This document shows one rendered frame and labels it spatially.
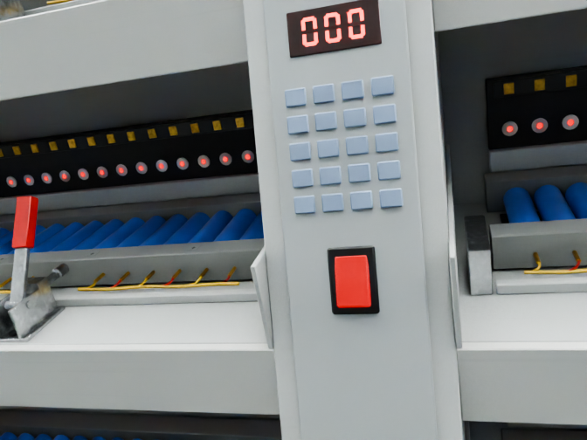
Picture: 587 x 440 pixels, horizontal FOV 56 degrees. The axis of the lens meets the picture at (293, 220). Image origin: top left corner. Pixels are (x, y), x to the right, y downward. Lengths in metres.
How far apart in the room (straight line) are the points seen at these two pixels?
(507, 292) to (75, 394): 0.27
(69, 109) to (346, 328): 0.40
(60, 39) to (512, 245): 0.29
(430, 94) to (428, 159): 0.03
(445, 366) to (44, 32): 0.29
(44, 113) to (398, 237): 0.44
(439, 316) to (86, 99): 0.42
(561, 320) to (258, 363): 0.16
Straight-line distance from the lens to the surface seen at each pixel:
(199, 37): 0.33
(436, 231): 0.28
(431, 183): 0.28
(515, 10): 0.30
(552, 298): 0.33
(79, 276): 0.44
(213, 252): 0.38
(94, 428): 0.58
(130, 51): 0.35
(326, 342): 0.29
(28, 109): 0.64
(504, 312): 0.32
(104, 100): 0.58
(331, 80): 0.28
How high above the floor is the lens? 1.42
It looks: 3 degrees down
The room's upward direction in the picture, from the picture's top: 5 degrees counter-clockwise
